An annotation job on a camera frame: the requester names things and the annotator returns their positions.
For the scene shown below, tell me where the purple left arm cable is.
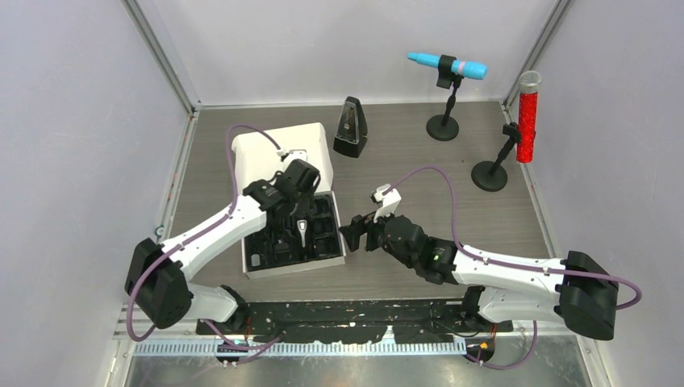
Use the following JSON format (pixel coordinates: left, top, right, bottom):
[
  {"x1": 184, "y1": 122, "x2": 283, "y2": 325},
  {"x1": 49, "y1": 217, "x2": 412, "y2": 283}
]
[{"x1": 126, "y1": 124, "x2": 287, "y2": 366}]

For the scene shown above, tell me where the red glitter microphone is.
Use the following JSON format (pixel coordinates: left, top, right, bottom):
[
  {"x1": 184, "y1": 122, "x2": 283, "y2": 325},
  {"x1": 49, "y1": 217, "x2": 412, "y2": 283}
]
[{"x1": 516, "y1": 70, "x2": 541, "y2": 164}]

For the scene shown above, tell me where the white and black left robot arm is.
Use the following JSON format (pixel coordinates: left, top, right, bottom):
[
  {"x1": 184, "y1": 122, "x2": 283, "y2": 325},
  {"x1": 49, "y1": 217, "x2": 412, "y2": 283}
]
[{"x1": 124, "y1": 160, "x2": 320, "y2": 334}]

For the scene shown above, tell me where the white box with black tray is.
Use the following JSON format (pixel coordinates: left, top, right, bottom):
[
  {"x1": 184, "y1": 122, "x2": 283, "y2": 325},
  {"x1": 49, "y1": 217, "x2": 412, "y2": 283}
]
[{"x1": 225, "y1": 123, "x2": 346, "y2": 279}]

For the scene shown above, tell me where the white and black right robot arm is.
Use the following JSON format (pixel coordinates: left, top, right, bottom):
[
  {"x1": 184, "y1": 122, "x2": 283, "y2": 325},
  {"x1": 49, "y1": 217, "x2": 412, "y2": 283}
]
[{"x1": 340, "y1": 214, "x2": 619, "y2": 341}]

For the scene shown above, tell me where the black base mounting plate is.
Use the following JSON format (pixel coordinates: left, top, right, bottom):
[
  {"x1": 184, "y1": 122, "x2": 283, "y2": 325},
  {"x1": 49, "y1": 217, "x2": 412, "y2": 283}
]
[{"x1": 196, "y1": 299, "x2": 512, "y2": 344}]

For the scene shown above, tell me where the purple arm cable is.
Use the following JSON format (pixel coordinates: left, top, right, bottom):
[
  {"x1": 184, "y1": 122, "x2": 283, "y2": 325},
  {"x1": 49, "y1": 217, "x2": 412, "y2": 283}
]
[
  {"x1": 384, "y1": 165, "x2": 643, "y2": 371},
  {"x1": 126, "y1": 124, "x2": 287, "y2": 366}
]

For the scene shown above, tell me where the black stand of blue microphone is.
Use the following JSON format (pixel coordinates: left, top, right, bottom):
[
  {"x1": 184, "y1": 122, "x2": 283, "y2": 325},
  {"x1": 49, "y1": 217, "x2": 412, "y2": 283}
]
[{"x1": 425, "y1": 55, "x2": 465, "y2": 143}]

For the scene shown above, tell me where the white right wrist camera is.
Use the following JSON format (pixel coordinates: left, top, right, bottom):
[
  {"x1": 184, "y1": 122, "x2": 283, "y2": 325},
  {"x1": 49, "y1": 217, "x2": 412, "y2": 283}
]
[{"x1": 370, "y1": 184, "x2": 402, "y2": 223}]

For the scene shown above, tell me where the blue microphone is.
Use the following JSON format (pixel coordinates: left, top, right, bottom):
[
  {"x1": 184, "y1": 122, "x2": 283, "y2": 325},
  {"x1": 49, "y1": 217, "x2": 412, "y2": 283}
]
[{"x1": 407, "y1": 52, "x2": 488, "y2": 80}]

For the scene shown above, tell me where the black stand of red microphone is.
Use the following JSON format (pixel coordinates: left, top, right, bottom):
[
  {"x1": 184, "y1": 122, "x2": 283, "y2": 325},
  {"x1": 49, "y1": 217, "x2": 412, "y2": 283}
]
[{"x1": 471, "y1": 123, "x2": 521, "y2": 192}]

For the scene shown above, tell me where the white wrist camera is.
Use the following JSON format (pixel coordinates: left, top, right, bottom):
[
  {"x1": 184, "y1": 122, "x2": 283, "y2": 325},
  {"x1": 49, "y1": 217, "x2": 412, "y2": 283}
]
[
  {"x1": 276, "y1": 149, "x2": 308, "y2": 162},
  {"x1": 370, "y1": 184, "x2": 402, "y2": 223}
]

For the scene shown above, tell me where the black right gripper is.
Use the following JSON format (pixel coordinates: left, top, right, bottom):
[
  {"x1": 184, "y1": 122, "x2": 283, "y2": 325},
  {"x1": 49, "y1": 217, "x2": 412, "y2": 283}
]
[{"x1": 340, "y1": 203, "x2": 417, "y2": 269}]

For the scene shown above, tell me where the black metronome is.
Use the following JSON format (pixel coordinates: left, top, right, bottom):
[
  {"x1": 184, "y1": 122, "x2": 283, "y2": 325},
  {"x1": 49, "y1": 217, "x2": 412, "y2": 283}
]
[{"x1": 333, "y1": 96, "x2": 368, "y2": 158}]

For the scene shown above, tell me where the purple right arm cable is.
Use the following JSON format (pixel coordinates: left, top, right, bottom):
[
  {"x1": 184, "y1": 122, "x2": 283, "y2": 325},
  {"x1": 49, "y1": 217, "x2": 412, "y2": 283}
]
[{"x1": 384, "y1": 165, "x2": 643, "y2": 371}]

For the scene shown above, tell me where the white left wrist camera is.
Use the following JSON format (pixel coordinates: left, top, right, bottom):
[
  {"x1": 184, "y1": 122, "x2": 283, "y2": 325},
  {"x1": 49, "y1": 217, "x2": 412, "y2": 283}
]
[{"x1": 276, "y1": 149, "x2": 308, "y2": 162}]

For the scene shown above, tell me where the black and silver hair clipper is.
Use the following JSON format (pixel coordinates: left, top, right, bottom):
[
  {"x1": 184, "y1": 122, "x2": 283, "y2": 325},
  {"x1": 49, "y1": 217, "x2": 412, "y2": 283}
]
[{"x1": 297, "y1": 219, "x2": 309, "y2": 249}]

